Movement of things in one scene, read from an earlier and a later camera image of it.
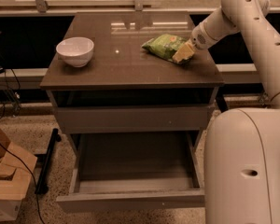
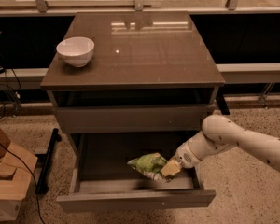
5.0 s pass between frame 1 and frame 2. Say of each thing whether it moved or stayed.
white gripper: moved
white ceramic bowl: stayed
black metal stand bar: stayed
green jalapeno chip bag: moved
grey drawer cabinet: stayed
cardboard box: stayed
